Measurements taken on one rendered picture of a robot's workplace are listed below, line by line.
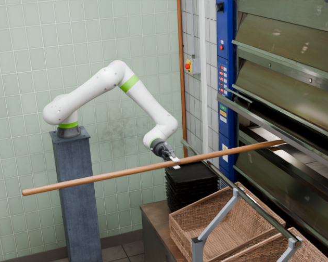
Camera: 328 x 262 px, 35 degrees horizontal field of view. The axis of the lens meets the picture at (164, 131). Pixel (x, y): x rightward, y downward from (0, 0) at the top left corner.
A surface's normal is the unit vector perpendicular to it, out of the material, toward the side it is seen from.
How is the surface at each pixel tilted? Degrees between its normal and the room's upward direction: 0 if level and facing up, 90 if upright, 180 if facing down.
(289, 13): 90
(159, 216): 0
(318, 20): 90
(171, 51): 90
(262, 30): 70
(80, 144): 90
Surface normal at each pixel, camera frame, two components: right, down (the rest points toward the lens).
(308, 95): -0.90, -0.17
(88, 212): 0.34, 0.31
